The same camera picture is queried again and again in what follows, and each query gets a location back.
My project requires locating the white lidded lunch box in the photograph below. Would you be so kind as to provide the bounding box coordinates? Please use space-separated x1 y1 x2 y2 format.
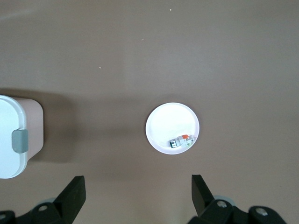
0 94 44 180

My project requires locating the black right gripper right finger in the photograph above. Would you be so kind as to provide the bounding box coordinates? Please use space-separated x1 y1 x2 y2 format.
188 174 287 224

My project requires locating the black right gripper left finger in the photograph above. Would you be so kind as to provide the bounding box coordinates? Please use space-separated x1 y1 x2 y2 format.
0 176 86 224

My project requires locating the pink round plate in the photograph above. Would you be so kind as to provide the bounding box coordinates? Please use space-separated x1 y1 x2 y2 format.
145 102 201 154

